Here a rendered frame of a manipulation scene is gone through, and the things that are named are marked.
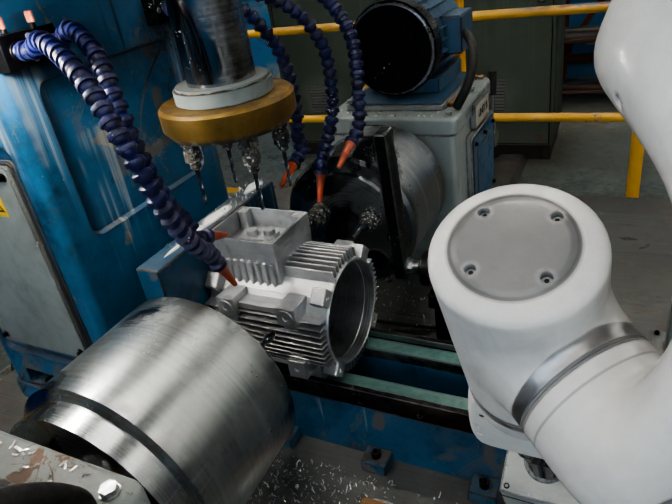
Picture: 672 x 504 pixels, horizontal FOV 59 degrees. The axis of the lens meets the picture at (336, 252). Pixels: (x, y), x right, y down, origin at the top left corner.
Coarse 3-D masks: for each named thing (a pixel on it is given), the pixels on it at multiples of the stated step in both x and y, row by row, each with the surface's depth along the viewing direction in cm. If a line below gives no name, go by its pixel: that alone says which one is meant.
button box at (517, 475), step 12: (516, 456) 55; (504, 468) 55; (516, 468) 54; (528, 468) 54; (504, 480) 54; (516, 480) 54; (528, 480) 53; (540, 480) 53; (552, 480) 52; (504, 492) 54; (516, 492) 53; (528, 492) 53; (540, 492) 52; (552, 492) 52; (564, 492) 52
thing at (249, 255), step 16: (240, 208) 93; (256, 208) 92; (224, 224) 90; (240, 224) 93; (256, 224) 94; (272, 224) 92; (288, 224) 91; (304, 224) 88; (224, 240) 85; (240, 240) 83; (256, 240) 87; (272, 240) 82; (288, 240) 84; (304, 240) 88; (224, 256) 86; (240, 256) 85; (256, 256) 83; (272, 256) 82; (288, 256) 85; (240, 272) 87; (256, 272) 85; (272, 272) 83
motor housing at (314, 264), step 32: (320, 256) 84; (352, 256) 86; (224, 288) 88; (256, 288) 86; (288, 288) 84; (352, 288) 95; (256, 320) 84; (320, 320) 80; (352, 320) 95; (288, 352) 85; (320, 352) 81; (352, 352) 91
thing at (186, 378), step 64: (128, 320) 67; (192, 320) 65; (64, 384) 58; (128, 384) 57; (192, 384) 59; (256, 384) 64; (64, 448) 56; (128, 448) 54; (192, 448) 56; (256, 448) 63
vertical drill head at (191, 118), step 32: (192, 0) 68; (224, 0) 70; (192, 32) 70; (224, 32) 71; (192, 64) 72; (224, 64) 72; (192, 96) 72; (224, 96) 72; (256, 96) 74; (288, 96) 75; (192, 128) 72; (224, 128) 71; (256, 128) 72; (192, 160) 80; (256, 160) 76
